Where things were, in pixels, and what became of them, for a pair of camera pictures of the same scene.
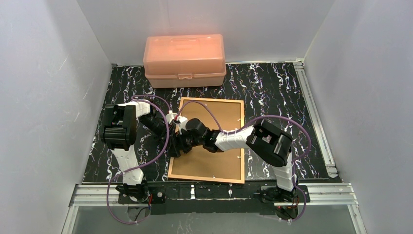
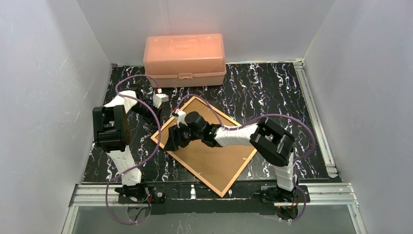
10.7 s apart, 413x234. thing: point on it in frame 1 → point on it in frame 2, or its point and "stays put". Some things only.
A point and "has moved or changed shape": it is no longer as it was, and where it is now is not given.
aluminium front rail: x=321 y=195 stays put
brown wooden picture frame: x=200 y=164 has moved or changed shape
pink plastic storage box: x=184 y=61 stays put
